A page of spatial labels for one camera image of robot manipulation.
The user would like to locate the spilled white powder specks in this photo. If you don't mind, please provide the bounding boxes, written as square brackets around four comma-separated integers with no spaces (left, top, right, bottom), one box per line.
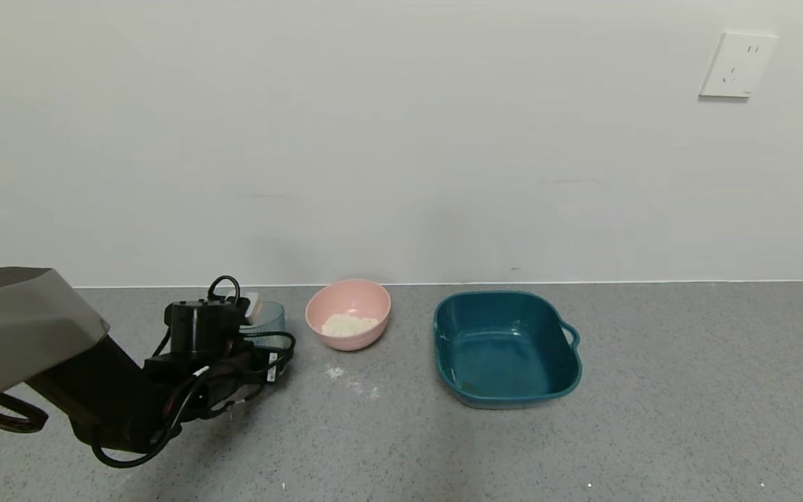
[324,365,381,401]

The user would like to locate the clear ribbed plastic cup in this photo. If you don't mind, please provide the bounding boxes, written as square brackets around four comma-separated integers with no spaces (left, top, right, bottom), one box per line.
[244,301,286,349]

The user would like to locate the white wall socket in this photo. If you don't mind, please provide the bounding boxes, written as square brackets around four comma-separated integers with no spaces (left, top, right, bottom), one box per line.
[698,31,779,100]

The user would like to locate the black strap loop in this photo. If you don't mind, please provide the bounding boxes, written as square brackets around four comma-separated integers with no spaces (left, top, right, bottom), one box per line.
[0,393,49,434]

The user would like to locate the white rice pile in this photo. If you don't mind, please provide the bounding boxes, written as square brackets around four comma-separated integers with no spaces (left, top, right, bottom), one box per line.
[321,314,381,338]

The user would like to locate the pink ribbed bowl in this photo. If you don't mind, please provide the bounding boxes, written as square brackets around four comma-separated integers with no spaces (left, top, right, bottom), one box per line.
[305,280,392,351]

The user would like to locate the teal square tray with handle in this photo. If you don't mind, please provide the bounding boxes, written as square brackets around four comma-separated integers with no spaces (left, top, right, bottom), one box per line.
[433,291,582,410]

